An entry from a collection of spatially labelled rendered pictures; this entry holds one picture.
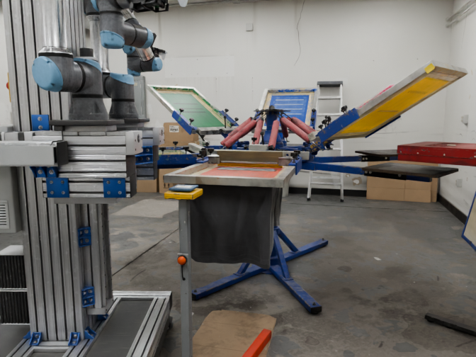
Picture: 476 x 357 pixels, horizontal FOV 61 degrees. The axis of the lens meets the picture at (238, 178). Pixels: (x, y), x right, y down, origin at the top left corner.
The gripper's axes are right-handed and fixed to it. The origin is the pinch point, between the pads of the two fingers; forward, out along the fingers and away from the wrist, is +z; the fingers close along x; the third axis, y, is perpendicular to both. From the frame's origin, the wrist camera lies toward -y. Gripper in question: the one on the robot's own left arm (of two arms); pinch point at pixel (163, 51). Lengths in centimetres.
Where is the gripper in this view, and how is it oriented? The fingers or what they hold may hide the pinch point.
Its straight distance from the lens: 278.2
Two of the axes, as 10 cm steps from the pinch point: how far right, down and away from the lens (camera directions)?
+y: -1.3, 9.7, 2.1
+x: 9.0, 2.0, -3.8
